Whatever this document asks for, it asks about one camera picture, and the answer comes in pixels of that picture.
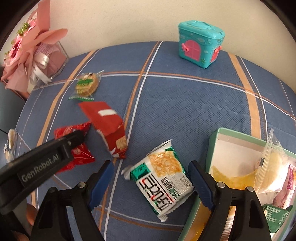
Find red crinkled snack packet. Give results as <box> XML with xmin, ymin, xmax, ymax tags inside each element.
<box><xmin>54</xmin><ymin>122</ymin><xmax>95</xmax><ymax>173</ymax></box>

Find dark green snack pack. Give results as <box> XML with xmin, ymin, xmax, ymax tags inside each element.
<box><xmin>262</xmin><ymin>204</ymin><xmax>293</xmax><ymax>233</ymax></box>

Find pink snack pack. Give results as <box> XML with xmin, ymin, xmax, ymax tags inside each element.
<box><xmin>273</xmin><ymin>164</ymin><xmax>295</xmax><ymax>209</ymax></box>

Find yellow orange snack bag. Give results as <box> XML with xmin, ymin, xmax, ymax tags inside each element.
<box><xmin>189</xmin><ymin>161</ymin><xmax>254</xmax><ymax>240</ymax></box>

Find red white snack box pack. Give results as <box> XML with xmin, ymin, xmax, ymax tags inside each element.
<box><xmin>78</xmin><ymin>101</ymin><xmax>127</xmax><ymax>159</ymax></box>

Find round cookie green wrapper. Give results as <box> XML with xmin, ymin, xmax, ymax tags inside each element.
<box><xmin>68</xmin><ymin>70</ymin><xmax>104</xmax><ymax>101</ymax></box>

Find round bun clear wrapper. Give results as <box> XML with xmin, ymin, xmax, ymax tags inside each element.
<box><xmin>254</xmin><ymin>128</ymin><xmax>289</xmax><ymax>194</ymax></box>

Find white green cracker pack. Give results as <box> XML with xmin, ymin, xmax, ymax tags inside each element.
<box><xmin>121</xmin><ymin>140</ymin><xmax>194</xmax><ymax>222</ymax></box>

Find person's left hand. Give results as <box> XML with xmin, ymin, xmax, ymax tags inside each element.
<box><xmin>14</xmin><ymin>200</ymin><xmax>38</xmax><ymax>241</ymax></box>

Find crumpled blue white wrapper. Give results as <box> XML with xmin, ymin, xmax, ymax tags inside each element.
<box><xmin>4</xmin><ymin>129</ymin><xmax>18</xmax><ymax>163</ymax></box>

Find green-rimmed white cardboard tray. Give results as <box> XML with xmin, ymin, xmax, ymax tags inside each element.
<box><xmin>178</xmin><ymin>128</ymin><xmax>266</xmax><ymax>240</ymax></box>

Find pink flower bouquet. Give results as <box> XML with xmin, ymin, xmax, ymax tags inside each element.
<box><xmin>1</xmin><ymin>1</ymin><xmax>68</xmax><ymax>92</ymax></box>

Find blue plaid tablecloth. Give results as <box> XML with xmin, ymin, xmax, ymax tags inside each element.
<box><xmin>16</xmin><ymin>42</ymin><xmax>295</xmax><ymax>240</ymax></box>

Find teal toy house box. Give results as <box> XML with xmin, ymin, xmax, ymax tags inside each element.
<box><xmin>178</xmin><ymin>20</ymin><xmax>225</xmax><ymax>69</ymax></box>

